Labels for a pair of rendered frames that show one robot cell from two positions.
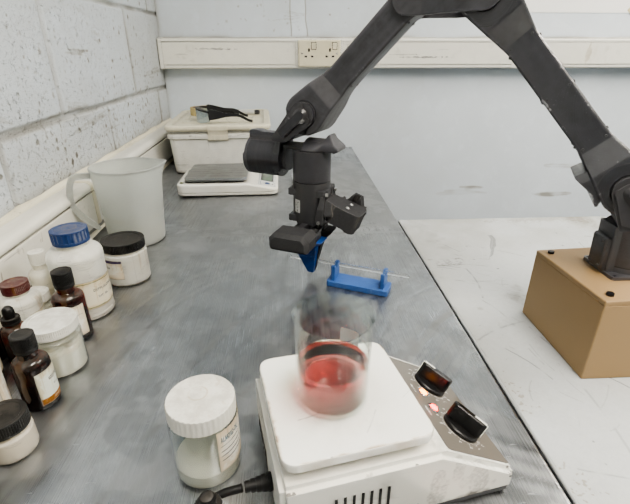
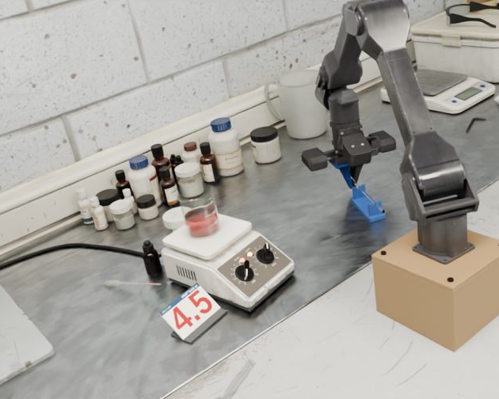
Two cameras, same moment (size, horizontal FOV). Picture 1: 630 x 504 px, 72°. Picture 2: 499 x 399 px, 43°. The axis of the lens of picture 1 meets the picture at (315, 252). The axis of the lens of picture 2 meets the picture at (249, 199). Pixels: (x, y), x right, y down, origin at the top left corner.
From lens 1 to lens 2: 0.96 m
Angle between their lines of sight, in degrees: 53
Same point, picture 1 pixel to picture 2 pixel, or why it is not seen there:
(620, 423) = (347, 332)
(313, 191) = (336, 128)
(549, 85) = (390, 92)
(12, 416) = (146, 200)
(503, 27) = (367, 47)
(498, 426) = (292, 298)
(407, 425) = (204, 250)
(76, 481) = (151, 233)
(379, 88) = not seen: outside the picture
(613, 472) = (299, 337)
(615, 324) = (382, 275)
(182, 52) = not seen: outside the picture
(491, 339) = not seen: hidden behind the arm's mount
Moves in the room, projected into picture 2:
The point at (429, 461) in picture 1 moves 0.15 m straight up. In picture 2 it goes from (205, 268) to (186, 188)
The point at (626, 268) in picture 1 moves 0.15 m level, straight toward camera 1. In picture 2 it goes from (423, 245) to (320, 256)
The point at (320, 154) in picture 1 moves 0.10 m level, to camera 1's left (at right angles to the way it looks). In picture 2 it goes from (337, 103) to (304, 94)
